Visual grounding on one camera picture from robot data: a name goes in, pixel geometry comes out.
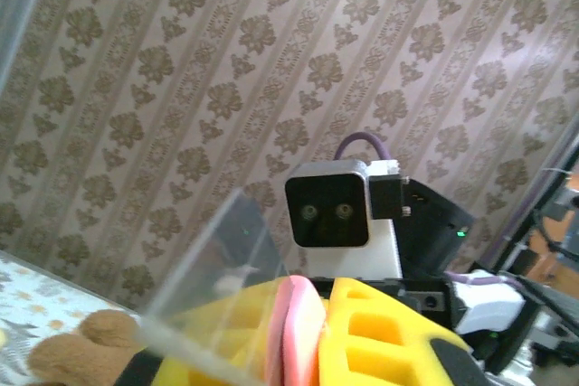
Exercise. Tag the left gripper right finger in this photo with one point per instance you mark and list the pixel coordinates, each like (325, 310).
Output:
(384, 350)

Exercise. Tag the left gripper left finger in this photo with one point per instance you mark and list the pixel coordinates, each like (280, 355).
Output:
(217, 359)

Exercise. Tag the pink utility knife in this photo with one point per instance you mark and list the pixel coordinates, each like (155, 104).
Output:
(294, 336)

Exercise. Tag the brown plush toy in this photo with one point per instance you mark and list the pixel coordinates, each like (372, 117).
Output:
(81, 350)

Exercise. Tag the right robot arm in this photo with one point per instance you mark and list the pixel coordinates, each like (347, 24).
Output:
(488, 309)

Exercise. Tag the floral tablecloth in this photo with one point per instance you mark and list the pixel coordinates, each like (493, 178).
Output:
(27, 295)

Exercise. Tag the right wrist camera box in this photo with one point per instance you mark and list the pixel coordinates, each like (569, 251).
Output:
(325, 205)

